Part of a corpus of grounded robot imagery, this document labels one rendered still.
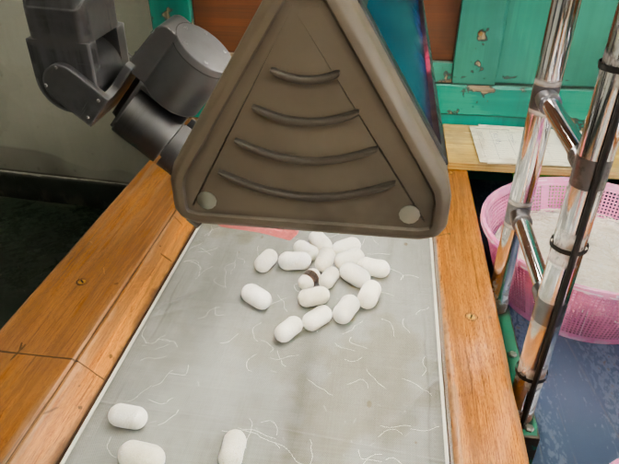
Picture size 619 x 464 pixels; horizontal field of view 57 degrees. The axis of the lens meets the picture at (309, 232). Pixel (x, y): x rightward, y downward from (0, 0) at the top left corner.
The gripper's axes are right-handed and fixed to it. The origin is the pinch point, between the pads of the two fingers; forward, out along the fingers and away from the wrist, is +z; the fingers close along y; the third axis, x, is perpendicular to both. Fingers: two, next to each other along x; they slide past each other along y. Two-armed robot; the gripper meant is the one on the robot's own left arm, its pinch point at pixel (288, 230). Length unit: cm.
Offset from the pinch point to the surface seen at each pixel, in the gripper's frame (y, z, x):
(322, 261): 3.1, 6.2, 2.2
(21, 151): 135, -58, 132
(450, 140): 35.2, 17.5, -9.3
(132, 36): 131, -46, 61
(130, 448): -23.6, -2.9, 9.3
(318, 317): -6.3, 6.7, 1.8
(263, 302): -4.5, 2.5, 5.8
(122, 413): -20.3, -4.3, 10.9
